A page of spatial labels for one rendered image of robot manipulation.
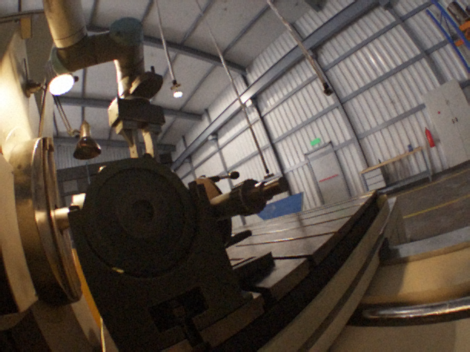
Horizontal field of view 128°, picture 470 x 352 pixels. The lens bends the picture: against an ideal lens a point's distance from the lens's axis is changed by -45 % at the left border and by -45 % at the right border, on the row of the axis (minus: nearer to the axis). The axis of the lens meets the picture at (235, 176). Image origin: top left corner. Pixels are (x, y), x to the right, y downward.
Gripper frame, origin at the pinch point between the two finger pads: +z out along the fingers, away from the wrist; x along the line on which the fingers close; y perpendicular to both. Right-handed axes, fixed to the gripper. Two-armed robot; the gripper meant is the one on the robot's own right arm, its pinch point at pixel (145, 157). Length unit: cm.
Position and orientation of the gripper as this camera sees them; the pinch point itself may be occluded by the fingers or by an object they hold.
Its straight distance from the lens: 46.9
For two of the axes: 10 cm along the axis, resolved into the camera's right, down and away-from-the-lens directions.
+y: -7.8, 3.5, 5.2
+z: 3.2, 9.4, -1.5
